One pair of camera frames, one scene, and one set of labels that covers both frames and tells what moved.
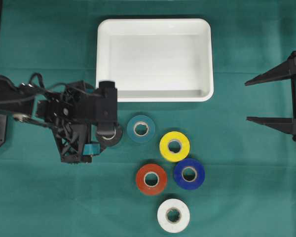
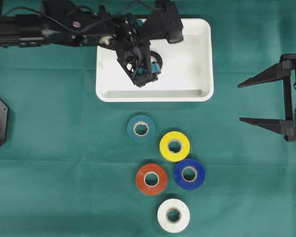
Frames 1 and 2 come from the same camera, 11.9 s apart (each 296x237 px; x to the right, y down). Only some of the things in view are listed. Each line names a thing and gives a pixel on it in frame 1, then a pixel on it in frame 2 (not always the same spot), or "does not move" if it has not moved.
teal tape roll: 145,121 does not move
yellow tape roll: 183,141 does not move
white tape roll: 177,225 does not move
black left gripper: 70,110 -> 131,42
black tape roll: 113,141 -> 159,59
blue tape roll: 194,164 does not move
